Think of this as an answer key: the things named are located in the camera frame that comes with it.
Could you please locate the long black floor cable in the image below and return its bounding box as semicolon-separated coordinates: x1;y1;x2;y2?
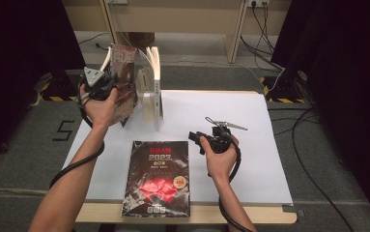
268;107;356;232

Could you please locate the white wall socket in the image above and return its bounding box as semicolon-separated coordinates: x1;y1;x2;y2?
247;0;270;8

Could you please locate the black curtain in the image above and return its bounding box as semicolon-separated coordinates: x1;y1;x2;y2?
270;0;370;223
0;0;87;168

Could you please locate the beige wooden desk frame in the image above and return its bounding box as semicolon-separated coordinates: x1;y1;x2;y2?
61;0;292;65

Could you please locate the thin black floor cable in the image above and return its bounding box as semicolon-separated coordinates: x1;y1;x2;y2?
77;32;113;52

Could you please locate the person's right hand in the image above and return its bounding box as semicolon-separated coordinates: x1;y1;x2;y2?
199;134;240;182

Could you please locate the person's left hand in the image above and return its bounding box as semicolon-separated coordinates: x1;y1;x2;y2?
79;84;119;130

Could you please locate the white and green book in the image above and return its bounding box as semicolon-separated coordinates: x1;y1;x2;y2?
145;45;164;131

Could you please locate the red-brown cover magazine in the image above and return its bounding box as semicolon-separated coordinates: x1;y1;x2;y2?
109;43;139;125

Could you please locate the black power cable bundle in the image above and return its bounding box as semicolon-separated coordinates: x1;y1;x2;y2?
240;1;286;72

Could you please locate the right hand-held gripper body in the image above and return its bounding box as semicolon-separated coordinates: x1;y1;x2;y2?
204;116;249;155

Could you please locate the right gripper black cable hose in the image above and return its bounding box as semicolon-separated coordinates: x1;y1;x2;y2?
217;141;254;232

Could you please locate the gripper black cable hose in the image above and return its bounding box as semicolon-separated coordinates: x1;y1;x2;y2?
48;76;105;189
217;141;254;232

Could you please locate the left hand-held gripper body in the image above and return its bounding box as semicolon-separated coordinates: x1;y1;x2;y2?
80;66;118;102

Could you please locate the left gripper black cable hose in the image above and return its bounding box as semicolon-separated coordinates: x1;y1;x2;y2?
48;76;105;189

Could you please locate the stand base with hazard tape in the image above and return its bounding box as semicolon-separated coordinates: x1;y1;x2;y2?
32;72;87;102
259;75;316;104

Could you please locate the brown cardboard box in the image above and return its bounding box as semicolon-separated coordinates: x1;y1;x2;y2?
128;32;156;49

